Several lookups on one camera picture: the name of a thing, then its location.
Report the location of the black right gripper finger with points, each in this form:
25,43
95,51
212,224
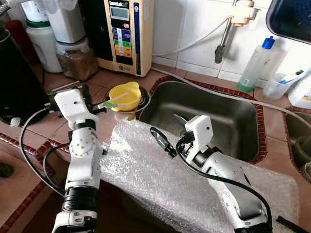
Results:
163,141
181,121

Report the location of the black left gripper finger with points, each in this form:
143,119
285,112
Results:
87,93

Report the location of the round steel bowl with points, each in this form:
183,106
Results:
145,99

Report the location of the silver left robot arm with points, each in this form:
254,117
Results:
82,165

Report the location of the clear jar brown powder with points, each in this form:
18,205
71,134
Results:
77,63

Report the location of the large steel sink basin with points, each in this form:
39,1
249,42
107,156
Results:
218,116

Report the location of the clear bubble wrap sheet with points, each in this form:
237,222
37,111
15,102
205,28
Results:
155,184

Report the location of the beige water ionizer machine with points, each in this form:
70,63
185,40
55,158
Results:
121,48

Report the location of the white canister green band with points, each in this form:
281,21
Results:
41,48

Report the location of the black electric kettle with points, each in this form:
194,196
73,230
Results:
19,82

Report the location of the white detergent bottle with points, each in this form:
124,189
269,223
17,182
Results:
301,94

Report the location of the white plastic appliance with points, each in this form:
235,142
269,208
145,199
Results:
65,24

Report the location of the blue white toothbrush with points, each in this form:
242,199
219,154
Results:
291,78

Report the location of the red canister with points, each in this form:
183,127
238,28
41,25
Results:
19,39

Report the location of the small steel sink basin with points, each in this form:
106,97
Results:
299,141

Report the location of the clear soap bottle blue cap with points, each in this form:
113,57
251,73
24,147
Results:
255,68

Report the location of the pale round mug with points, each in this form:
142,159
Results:
306,172

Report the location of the clear plastic cup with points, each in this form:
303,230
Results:
274,90

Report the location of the dark blue pan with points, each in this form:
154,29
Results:
291,19

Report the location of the dark object on floor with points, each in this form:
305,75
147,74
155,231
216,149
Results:
6,170

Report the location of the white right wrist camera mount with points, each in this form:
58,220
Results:
200,128

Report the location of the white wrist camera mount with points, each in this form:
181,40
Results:
200,128
70,104

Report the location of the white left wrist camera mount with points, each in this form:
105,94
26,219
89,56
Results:
70,104

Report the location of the metal wall tap beige head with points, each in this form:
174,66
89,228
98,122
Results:
225,39

